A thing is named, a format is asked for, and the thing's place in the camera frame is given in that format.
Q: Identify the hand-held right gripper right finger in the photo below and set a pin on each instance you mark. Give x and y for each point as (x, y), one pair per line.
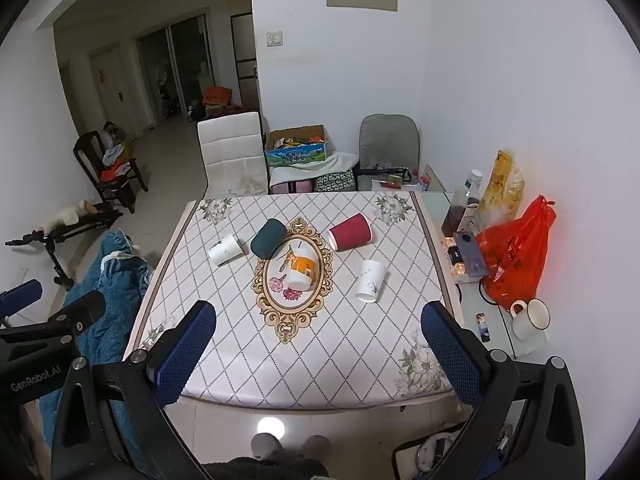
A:
(451, 355)

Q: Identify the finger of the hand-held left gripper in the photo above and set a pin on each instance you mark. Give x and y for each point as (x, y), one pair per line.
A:
(21, 293)
(80, 310)

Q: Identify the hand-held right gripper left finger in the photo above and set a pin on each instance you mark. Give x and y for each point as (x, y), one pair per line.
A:
(184, 352)

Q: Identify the small white paper cup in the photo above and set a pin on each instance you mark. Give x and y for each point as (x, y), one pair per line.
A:
(226, 251)

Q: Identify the tall white printed cup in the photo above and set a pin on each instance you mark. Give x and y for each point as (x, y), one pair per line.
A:
(371, 280)

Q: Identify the orange and white cup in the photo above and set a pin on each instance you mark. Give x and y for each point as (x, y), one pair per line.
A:
(301, 274)

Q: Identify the dark teal cup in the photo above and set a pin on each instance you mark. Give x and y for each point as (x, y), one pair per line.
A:
(267, 238)

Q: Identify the red cup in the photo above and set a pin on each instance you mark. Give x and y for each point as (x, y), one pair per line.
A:
(351, 232)

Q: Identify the glass side table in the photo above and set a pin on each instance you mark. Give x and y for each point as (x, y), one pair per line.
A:
(495, 340)

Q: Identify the blue quilted blanket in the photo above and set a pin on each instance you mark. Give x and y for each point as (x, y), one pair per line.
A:
(117, 280)

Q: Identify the black folding stand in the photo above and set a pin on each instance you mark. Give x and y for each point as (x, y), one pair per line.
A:
(60, 240)

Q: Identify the white enamel mug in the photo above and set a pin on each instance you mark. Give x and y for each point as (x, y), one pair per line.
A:
(531, 321)

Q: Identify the white plush toy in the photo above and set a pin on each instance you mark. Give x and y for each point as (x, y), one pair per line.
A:
(67, 216)

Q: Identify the floral diamond pattern tablecloth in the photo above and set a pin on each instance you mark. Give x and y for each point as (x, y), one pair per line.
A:
(345, 340)

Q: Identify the red plastic bag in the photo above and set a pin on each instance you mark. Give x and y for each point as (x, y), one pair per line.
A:
(515, 255)

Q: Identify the clothes pile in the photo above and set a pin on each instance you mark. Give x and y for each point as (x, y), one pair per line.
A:
(116, 162)

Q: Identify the dark wooden chair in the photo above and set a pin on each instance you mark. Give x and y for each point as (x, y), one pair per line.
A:
(90, 152)

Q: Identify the clear plastic bottle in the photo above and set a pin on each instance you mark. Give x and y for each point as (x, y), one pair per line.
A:
(472, 182)

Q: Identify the yellow snack bag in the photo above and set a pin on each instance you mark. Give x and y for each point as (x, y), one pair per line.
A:
(504, 185)

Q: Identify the pink storage box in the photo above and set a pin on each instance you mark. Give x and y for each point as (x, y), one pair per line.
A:
(292, 187)

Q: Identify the white padded chair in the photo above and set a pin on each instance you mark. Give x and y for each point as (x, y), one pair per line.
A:
(231, 152)

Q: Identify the black patterned bag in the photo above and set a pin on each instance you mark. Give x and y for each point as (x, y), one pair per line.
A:
(334, 181)

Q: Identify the grey cushioned chair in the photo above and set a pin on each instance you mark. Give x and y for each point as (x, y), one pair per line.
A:
(388, 142)

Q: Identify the white folded cloth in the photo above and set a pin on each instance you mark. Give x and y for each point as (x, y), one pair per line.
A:
(320, 166)

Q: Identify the printed cardboard box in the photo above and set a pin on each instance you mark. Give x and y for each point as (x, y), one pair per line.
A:
(296, 150)

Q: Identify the red cardboard box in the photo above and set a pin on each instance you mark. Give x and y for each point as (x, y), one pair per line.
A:
(217, 96)

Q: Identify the white wall switch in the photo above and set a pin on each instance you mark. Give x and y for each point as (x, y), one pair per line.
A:
(274, 39)

